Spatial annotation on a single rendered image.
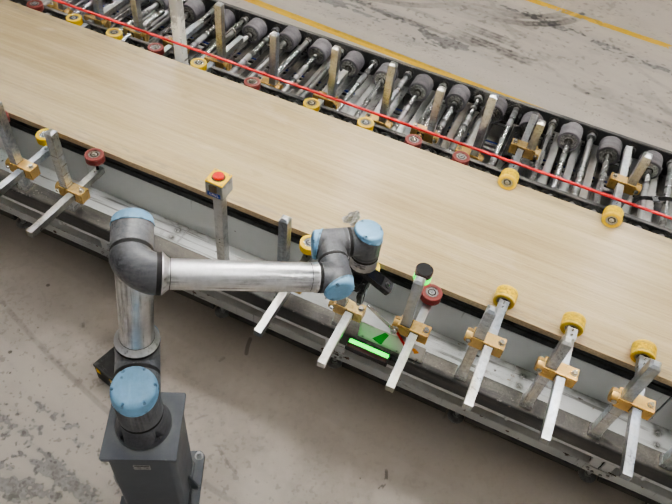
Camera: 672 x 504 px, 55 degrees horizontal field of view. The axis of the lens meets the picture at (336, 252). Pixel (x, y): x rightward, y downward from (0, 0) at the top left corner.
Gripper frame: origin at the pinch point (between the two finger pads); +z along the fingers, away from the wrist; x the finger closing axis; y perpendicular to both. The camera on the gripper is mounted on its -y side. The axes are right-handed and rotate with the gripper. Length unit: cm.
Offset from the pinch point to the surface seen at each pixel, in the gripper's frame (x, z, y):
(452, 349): -23, 36, -35
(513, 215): -78, 8, -37
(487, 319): -6.3, -10.2, -40.8
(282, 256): -6.3, 0.9, 33.7
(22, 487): 82, 98, 105
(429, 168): -88, 8, 3
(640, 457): -6, 28, -107
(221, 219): -6, -5, 59
